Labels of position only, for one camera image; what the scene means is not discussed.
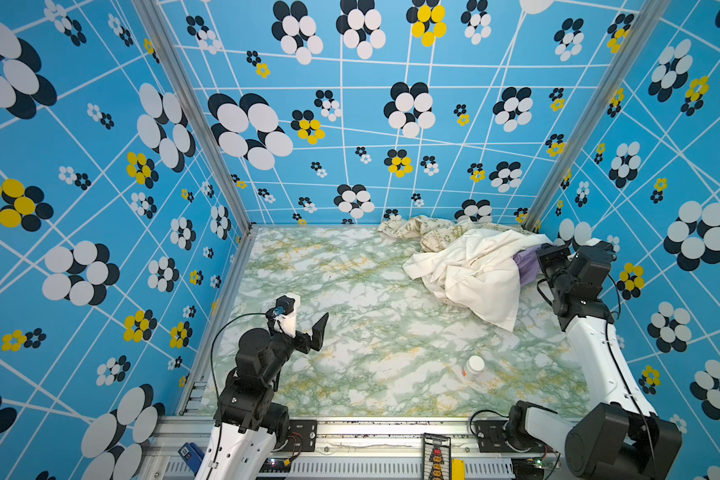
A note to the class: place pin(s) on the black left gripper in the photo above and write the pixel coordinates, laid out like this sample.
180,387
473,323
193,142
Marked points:
315,343

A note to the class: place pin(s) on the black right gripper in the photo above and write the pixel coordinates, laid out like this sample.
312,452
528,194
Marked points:
562,254

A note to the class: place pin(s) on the purple cloth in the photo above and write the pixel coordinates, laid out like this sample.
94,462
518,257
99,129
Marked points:
527,264

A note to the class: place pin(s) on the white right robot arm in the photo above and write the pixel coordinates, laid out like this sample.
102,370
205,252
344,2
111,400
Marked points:
621,437

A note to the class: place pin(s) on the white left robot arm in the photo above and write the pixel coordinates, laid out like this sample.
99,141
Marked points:
248,424

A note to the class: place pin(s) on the plain cream white cloth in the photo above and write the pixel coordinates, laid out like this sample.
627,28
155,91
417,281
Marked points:
477,271

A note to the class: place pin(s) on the star patterned cream cloth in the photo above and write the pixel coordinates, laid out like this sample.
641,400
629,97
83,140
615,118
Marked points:
434,234

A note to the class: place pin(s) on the clear bottle white cap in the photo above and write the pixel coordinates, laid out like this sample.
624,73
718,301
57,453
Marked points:
474,370

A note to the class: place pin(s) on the black terminal strip board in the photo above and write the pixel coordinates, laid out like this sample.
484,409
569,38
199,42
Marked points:
436,457

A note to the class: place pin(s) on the blue connector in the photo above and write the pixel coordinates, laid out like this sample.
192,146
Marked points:
192,456

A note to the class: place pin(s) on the yellow block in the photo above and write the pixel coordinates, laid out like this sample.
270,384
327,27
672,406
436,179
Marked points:
458,470

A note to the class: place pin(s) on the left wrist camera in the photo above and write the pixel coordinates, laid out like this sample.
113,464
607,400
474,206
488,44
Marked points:
282,317

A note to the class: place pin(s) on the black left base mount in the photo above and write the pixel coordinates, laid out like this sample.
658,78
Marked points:
301,437

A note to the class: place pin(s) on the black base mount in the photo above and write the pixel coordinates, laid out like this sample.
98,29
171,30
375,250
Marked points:
492,437
301,437

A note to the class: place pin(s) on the front aluminium frame rail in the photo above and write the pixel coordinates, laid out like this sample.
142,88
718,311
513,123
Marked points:
355,448

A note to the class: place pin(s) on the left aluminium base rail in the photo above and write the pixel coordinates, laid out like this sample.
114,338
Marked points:
202,371

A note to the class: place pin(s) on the right aluminium corner post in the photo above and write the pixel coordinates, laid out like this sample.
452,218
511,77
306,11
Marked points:
646,21

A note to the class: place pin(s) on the aluminium corner post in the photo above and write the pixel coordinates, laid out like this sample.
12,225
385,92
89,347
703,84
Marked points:
646,21
157,29

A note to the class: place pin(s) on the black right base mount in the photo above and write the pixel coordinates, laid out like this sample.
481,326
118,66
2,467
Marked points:
492,437

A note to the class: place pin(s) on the left aluminium corner post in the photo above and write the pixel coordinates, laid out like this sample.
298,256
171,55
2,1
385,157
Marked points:
157,29

